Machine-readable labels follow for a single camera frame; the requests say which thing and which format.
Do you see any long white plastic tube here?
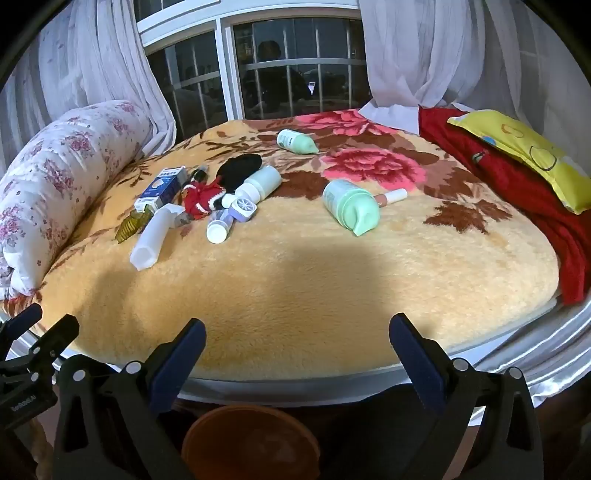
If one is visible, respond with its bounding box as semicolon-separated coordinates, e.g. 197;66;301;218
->
130;203;186;272

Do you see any red blanket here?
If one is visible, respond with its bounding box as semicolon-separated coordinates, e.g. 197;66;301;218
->
418;105;591;305

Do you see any white satin bed sheet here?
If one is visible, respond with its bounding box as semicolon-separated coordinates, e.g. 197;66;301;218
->
175;295;591;409

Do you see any pink cosmetic tube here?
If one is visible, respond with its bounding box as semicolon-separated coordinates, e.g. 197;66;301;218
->
373;188;408;207

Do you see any red knitted doll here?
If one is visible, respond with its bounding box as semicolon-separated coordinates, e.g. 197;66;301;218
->
181;178;227;219

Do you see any amber hair claw clip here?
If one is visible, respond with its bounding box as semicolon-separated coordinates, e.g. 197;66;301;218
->
115;205;155;243

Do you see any black cloth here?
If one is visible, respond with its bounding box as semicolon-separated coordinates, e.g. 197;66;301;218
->
215;153;263;192

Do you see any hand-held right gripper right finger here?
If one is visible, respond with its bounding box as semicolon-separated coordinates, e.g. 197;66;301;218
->
389;313;544;480

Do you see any small green white bottle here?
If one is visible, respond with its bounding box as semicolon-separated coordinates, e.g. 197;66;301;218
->
276;129;320;155

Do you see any yellow pillow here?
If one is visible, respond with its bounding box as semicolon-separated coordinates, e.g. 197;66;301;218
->
446;109;591;214

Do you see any orange plastic basin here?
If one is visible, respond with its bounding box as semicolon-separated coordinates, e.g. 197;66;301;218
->
181;405;321;480

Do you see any white plastic bottle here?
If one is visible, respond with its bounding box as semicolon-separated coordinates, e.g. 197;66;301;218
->
235;165;283;204

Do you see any white framed window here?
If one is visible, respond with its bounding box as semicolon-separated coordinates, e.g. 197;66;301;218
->
134;0;372;139

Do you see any floral pink pillow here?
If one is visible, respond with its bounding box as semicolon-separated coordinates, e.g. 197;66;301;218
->
0;99;154;301

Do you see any large green white bottle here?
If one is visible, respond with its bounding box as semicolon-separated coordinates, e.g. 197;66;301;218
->
322;178;380;237

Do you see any sheer white curtain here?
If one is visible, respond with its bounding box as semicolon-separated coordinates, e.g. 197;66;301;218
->
0;0;177;160
358;0;591;160

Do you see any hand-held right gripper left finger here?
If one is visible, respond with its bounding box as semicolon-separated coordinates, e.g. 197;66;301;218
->
53;318;207;480

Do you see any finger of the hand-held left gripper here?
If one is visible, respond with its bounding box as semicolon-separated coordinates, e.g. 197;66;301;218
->
0;302;43;358
16;314;81;377

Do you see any purple contact lens case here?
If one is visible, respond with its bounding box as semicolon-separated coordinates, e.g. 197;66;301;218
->
222;194;259;224

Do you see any blue white carton box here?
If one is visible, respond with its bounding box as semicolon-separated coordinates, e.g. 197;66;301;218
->
134;166;188;210

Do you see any floral plush blanket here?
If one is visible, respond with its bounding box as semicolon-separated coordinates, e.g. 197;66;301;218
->
0;109;561;384

